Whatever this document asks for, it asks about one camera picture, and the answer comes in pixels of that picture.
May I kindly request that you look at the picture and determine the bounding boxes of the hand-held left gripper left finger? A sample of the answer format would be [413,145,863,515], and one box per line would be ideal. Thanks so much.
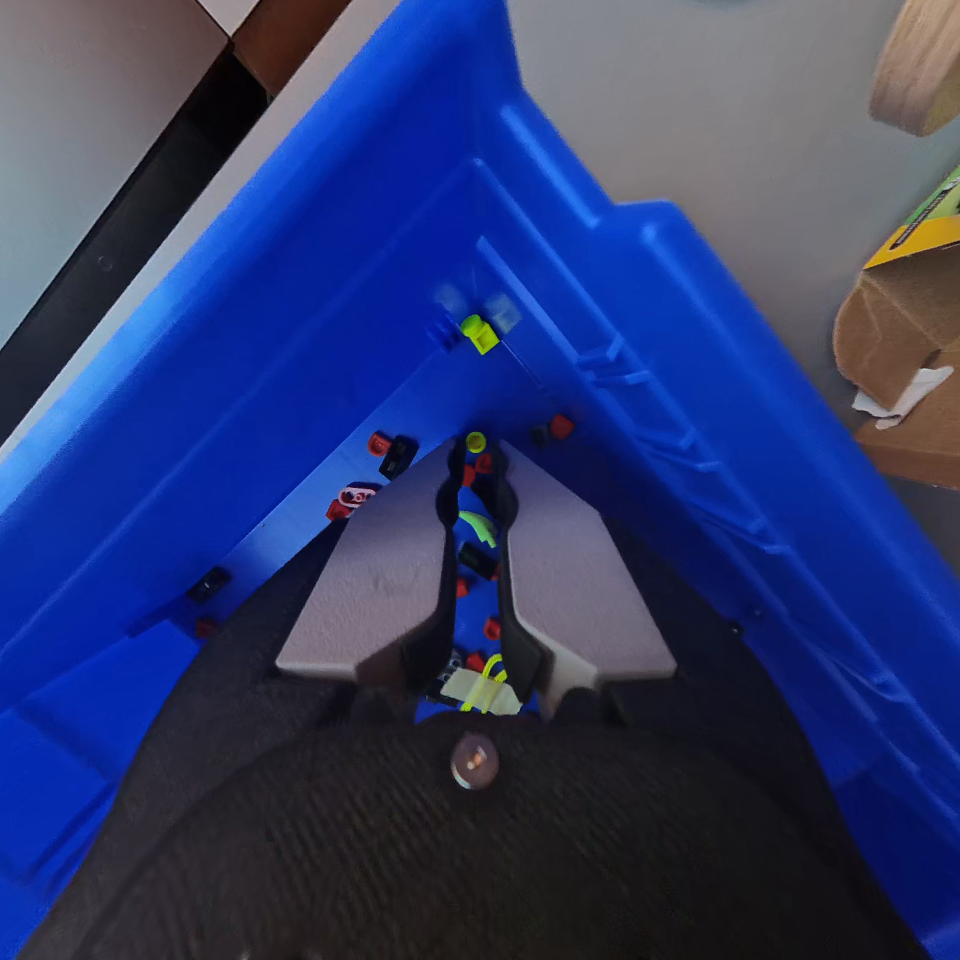
[275,438,461,695]

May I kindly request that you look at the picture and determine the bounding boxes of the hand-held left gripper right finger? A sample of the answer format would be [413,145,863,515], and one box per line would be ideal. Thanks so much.
[495,439,678,719]

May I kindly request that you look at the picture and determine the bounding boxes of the blue plastic bin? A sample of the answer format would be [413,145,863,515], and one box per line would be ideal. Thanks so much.
[0,0,960,960]

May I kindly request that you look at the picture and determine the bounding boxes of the scattered red lego pieces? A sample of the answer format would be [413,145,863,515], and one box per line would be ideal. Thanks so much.
[193,414,577,672]

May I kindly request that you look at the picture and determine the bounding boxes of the printed cardboard lego box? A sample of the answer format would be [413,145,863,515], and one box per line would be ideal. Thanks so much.
[832,168,960,492]

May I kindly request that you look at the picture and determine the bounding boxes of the white piece with lime band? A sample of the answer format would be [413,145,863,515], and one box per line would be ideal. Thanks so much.
[438,654,524,715]

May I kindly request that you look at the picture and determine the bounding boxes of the light wooden post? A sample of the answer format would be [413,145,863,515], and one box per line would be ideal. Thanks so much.
[868,0,960,138]

